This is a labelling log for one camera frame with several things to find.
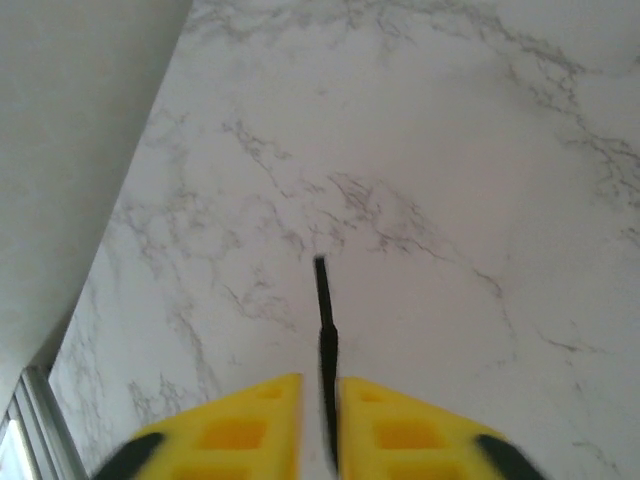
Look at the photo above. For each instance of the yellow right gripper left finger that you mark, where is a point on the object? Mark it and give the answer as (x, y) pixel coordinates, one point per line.
(240, 435)

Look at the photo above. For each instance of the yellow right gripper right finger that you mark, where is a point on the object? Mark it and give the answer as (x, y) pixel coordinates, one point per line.
(400, 440)

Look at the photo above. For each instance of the black shoelace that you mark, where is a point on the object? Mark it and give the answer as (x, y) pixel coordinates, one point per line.
(327, 350)

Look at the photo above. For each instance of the aluminium frame post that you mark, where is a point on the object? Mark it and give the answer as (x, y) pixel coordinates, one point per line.
(45, 430)

